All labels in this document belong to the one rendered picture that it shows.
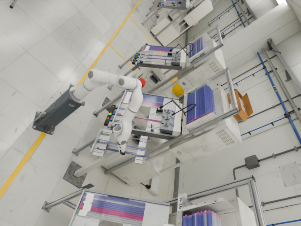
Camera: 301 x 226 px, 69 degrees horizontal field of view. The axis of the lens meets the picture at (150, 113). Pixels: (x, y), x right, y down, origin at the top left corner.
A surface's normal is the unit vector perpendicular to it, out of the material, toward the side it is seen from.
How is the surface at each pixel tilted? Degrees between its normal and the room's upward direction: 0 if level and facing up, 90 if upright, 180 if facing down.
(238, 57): 90
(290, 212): 90
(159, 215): 44
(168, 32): 90
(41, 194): 0
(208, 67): 90
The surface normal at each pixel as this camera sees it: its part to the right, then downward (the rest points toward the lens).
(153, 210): 0.06, -0.75
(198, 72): -0.15, 0.64
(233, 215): -0.66, -0.63
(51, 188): 0.73, -0.44
